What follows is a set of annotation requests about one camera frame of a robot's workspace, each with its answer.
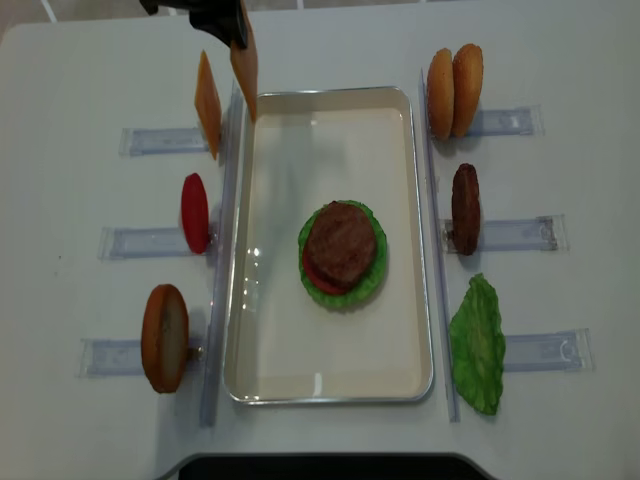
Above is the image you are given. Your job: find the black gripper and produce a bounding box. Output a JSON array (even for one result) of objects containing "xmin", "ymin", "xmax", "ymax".
[{"xmin": 139, "ymin": 0, "xmax": 248, "ymax": 49}]

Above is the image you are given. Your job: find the orange cheese slice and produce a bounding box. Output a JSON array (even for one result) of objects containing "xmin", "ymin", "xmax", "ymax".
[
  {"xmin": 194, "ymin": 50, "xmax": 222, "ymax": 158},
  {"xmin": 230, "ymin": 0, "xmax": 258, "ymax": 123}
]

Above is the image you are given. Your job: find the upright orange cheese slice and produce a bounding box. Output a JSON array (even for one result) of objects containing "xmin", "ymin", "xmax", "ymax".
[{"xmin": 194, "ymin": 50, "xmax": 222, "ymax": 158}]

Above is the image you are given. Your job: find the clear cheese holder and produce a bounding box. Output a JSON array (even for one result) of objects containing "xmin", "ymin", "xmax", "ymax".
[{"xmin": 119, "ymin": 127, "xmax": 209, "ymax": 157}]

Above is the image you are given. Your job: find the upright red tomato slice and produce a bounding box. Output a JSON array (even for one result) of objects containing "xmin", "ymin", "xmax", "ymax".
[{"xmin": 181, "ymin": 173, "xmax": 210, "ymax": 254}]

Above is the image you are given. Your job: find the clear tomato holder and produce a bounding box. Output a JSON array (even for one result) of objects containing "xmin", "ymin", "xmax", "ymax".
[{"xmin": 98, "ymin": 227, "xmax": 192, "ymax": 260}]

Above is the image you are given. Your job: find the meat patty in stack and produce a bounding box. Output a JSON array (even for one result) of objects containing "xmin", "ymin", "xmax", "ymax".
[{"xmin": 303, "ymin": 201, "xmax": 377, "ymax": 291}]

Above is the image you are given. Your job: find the tomato slice in stack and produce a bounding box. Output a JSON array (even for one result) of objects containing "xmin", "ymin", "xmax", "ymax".
[{"xmin": 302, "ymin": 248, "xmax": 348, "ymax": 296}]

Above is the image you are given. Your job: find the upright brown meat patty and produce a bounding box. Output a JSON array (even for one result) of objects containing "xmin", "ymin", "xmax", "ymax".
[{"xmin": 451, "ymin": 163, "xmax": 481, "ymax": 256}]

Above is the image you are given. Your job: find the green lettuce in stack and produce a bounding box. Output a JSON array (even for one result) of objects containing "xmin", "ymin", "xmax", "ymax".
[{"xmin": 297, "ymin": 200, "xmax": 387, "ymax": 310}]

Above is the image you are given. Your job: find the upright green lettuce leaf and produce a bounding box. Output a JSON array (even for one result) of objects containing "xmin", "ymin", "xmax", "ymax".
[{"xmin": 449, "ymin": 273, "xmax": 506, "ymax": 416}]

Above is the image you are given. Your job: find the clear lettuce holder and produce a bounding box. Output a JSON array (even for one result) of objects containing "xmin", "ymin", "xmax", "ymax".
[{"xmin": 504, "ymin": 329, "xmax": 594, "ymax": 373}]

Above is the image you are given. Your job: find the white rectangular tray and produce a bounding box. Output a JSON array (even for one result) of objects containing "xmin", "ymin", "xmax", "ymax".
[{"xmin": 223, "ymin": 86, "xmax": 433, "ymax": 405}]

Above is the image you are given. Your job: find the sesame bun top upright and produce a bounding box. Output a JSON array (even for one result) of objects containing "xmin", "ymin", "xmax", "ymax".
[{"xmin": 426, "ymin": 48, "xmax": 454, "ymax": 141}]

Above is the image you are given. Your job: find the upright bun slice left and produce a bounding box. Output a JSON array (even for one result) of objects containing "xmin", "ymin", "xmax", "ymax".
[{"xmin": 140, "ymin": 284, "xmax": 189, "ymax": 394}]

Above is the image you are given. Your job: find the clear right bun holder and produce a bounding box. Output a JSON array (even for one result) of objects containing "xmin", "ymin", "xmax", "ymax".
[{"xmin": 466, "ymin": 105, "xmax": 545, "ymax": 137}]

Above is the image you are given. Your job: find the clear bun holder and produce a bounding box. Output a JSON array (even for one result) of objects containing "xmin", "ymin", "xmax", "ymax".
[
  {"xmin": 77, "ymin": 339, "xmax": 144, "ymax": 378},
  {"xmin": 466, "ymin": 105, "xmax": 545, "ymax": 137}
]

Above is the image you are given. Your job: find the clear left bun holder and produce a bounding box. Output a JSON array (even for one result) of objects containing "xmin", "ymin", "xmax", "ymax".
[{"xmin": 77, "ymin": 339, "xmax": 144, "ymax": 378}]

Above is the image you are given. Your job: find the clear patty holder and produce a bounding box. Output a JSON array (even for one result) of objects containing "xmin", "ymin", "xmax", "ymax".
[{"xmin": 442, "ymin": 214, "xmax": 570, "ymax": 253}]

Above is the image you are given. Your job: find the left clear acrylic rail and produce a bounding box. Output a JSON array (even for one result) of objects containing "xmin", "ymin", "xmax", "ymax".
[{"xmin": 199, "ymin": 82, "xmax": 244, "ymax": 427}]

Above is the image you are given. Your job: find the clear acrylic rail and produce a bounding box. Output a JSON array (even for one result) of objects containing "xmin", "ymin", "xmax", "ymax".
[
  {"xmin": 419, "ymin": 68, "xmax": 460, "ymax": 423},
  {"xmin": 199, "ymin": 82, "xmax": 244, "ymax": 427}
]

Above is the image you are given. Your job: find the right clear acrylic rail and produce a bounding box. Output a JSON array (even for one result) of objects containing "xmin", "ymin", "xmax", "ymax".
[{"xmin": 419, "ymin": 68, "xmax": 460, "ymax": 423}]

